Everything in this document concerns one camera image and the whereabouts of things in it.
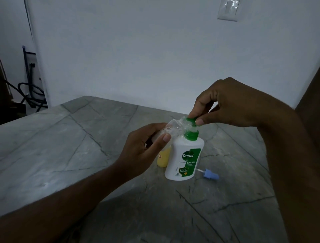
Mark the person's left forearm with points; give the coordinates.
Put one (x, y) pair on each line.
(57, 205)

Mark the small blue spray cap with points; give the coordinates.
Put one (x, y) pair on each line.
(210, 174)

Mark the person's right forearm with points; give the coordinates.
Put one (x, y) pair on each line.
(295, 170)

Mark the small clear bottle red label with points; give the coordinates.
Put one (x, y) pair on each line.
(163, 159)

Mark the person's left hand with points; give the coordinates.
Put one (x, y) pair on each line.
(135, 157)

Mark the dark box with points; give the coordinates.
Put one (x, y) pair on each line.
(18, 108)

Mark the small clear bottle blue cap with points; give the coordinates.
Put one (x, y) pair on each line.
(178, 126)

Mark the white wall switch plate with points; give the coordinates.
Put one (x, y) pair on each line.
(228, 10)

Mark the brown wooden door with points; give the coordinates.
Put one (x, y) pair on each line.
(3, 102)

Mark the dark brown wooden panel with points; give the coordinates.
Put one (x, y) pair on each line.
(310, 110)

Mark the white green hand sanitizer bottle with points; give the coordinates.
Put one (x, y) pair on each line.
(181, 165)

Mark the person's right hand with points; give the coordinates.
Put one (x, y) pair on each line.
(240, 105)

